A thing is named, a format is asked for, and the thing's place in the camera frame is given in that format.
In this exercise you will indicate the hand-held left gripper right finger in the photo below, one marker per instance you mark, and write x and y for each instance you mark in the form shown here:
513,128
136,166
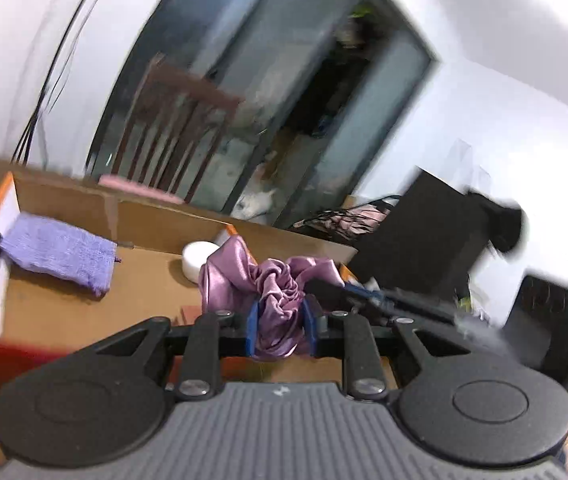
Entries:
310,330

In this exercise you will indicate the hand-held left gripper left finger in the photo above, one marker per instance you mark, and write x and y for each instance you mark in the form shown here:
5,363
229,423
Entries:
252,327

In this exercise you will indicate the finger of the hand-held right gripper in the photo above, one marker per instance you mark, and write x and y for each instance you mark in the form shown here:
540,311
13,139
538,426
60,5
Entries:
334,292

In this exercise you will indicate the purple satin scrunchie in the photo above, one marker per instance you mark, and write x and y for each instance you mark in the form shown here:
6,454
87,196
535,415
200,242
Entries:
274,280

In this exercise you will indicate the white tape roll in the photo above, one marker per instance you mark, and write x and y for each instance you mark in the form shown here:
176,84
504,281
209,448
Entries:
196,260

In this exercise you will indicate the red orange cardboard box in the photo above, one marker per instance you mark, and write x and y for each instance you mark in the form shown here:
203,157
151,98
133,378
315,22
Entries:
89,310

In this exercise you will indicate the lavender knit towel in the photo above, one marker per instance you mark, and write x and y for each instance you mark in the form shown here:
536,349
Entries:
59,252

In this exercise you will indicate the black monitor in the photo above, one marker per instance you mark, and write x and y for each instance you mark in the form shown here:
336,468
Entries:
414,240

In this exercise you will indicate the black pink stroller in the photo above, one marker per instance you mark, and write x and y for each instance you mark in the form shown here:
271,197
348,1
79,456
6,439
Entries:
349,217

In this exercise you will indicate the white fluffy object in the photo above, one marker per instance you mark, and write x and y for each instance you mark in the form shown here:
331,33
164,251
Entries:
256,200

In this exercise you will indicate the black electronic device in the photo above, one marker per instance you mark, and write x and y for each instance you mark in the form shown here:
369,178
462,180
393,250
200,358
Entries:
549,325

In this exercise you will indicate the pink seat cushion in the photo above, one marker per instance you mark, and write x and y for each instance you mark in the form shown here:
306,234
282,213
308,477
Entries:
139,189

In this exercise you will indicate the dark wooden chair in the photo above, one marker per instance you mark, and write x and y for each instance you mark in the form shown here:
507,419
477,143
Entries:
179,130

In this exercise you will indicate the sliding glass door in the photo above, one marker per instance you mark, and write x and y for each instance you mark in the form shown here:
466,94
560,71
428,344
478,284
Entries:
264,85

